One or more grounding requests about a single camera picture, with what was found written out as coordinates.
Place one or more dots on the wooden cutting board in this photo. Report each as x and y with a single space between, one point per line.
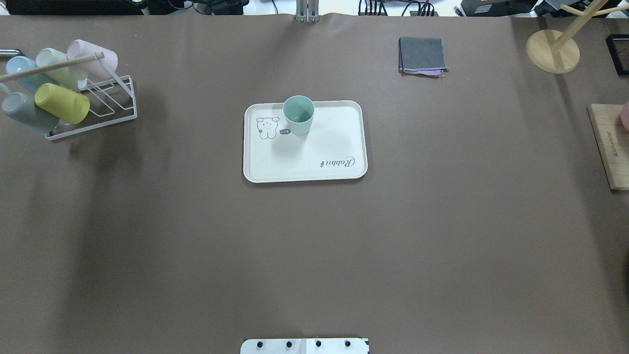
612 140

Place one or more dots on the wooden mug tree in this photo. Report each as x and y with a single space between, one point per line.
555 51

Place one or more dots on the aluminium frame post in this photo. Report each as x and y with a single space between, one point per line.
307 11

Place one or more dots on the cream rabbit tray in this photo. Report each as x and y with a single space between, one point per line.
334 148

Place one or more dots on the yellow cup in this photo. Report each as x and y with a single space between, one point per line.
72 107

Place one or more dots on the metal rod black tip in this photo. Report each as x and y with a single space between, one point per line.
10 53

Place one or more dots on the grey cup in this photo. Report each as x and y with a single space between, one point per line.
22 108

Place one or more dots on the green cup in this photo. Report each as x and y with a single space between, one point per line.
298 111

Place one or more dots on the grey folded cloth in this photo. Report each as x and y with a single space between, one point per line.
419 55

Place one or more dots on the white wire cup rack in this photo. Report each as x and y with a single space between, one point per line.
112 97

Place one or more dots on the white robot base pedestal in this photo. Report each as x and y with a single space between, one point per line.
339 345

